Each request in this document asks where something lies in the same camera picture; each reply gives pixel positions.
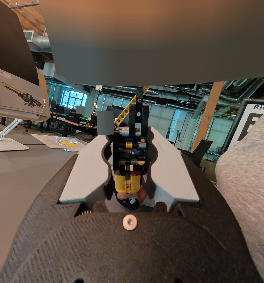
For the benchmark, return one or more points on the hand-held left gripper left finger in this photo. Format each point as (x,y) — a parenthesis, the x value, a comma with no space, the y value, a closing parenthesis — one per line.
(85,172)

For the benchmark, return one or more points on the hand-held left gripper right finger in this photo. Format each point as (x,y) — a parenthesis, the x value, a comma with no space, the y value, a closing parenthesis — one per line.
(174,174)

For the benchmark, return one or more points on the black yellow lego model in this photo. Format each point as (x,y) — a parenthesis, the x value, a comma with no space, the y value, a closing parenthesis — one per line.
(126,183)

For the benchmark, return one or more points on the person's right hand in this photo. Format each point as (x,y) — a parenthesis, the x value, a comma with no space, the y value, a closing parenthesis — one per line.
(143,192)

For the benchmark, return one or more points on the yellow sticky note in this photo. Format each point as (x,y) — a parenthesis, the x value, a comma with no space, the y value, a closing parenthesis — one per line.
(68,143)

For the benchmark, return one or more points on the cardboard boxes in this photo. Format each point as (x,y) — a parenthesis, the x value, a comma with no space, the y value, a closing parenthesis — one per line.
(208,168)

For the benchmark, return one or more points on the black office chair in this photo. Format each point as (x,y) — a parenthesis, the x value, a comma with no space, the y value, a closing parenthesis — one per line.
(200,150)

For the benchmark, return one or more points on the brown office desk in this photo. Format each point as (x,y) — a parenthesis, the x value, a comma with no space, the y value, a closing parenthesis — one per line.
(83,125)

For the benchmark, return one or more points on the white paper sheet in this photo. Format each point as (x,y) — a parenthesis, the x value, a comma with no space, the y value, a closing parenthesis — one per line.
(45,140)

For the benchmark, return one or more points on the black monitor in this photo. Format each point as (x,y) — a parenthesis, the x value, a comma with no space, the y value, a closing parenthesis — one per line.
(114,110)

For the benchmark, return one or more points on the white panel light on stand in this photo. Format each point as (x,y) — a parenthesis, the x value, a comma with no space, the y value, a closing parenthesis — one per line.
(98,87)

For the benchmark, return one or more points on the framed marker sign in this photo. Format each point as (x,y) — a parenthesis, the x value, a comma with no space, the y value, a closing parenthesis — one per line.
(244,123)

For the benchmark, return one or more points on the tablet on white stand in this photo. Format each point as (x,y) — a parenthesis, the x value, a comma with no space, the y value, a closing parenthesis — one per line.
(14,95)

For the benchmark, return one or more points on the white vent grille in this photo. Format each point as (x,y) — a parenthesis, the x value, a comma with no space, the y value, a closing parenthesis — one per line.
(28,36)

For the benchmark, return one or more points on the dark board with tan edge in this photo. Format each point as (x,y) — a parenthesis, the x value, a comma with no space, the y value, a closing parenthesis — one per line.
(8,44)

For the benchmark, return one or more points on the wooden post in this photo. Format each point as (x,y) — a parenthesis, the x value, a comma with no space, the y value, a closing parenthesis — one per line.
(208,110)

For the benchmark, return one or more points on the silver air duct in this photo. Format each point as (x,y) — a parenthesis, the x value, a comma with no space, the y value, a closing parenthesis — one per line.
(41,42)

